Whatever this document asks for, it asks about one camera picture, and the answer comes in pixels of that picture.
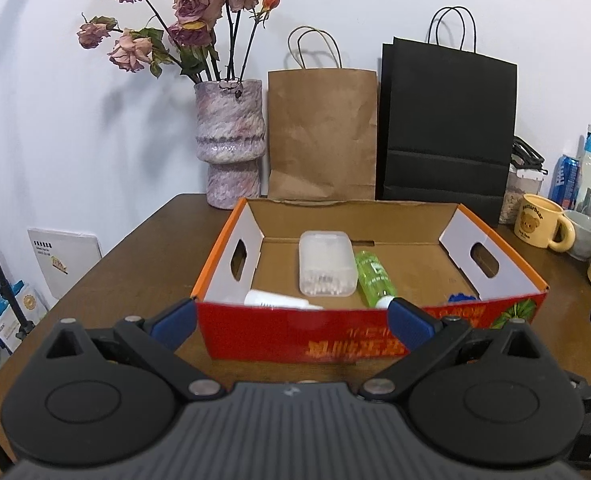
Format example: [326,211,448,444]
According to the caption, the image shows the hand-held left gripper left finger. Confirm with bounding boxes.
[39,298,226,402]

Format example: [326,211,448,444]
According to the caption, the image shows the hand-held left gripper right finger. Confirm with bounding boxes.
[358,297,550,403]

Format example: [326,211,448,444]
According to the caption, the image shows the green spray bottle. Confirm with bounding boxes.
[354,250,399,310]

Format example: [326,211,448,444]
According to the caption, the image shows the white spray bottle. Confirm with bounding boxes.
[244,289,324,311]

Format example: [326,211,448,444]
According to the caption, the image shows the clear cotton swab box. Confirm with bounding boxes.
[298,230,359,297]

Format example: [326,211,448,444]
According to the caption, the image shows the red cardboard box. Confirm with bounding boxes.
[190,197,549,365]

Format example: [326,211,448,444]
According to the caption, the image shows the grey ceramic bowl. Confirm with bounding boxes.
[563,208,591,262]

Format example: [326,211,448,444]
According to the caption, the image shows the yellow bear mug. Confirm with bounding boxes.
[513,193,577,252]

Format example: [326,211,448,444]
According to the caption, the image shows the white board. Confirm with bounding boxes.
[27,227,102,301]

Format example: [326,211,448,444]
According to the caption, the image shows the blue drink can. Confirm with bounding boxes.
[548,154,581,211]

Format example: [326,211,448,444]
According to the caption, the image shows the clear bottle with blue label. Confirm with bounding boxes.
[573,124,591,211]

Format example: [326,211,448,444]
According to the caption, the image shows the clear jar with black clips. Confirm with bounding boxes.
[498,136,547,226]

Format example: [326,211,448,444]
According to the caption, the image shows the blue and white packets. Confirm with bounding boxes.
[0,282,44,356]

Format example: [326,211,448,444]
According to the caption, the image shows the mottled purple ceramic vase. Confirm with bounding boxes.
[194,78,267,210]

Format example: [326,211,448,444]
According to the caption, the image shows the black paper bag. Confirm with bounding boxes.
[375,6,519,220]

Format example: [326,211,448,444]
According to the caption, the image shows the brown paper bag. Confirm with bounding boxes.
[266,25,379,202]

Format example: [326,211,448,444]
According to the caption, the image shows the dried pink rose bouquet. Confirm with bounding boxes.
[77,0,281,85]

